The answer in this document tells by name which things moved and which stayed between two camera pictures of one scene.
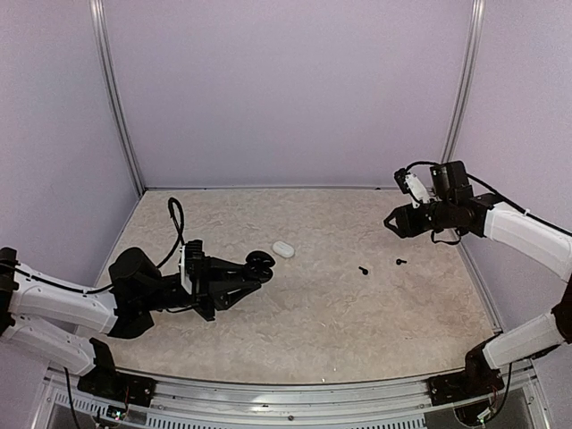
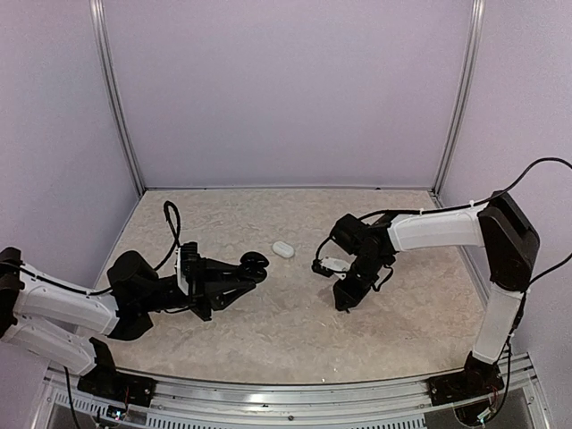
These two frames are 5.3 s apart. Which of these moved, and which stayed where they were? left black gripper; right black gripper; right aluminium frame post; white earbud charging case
Moved: right black gripper
Stayed: right aluminium frame post; white earbud charging case; left black gripper
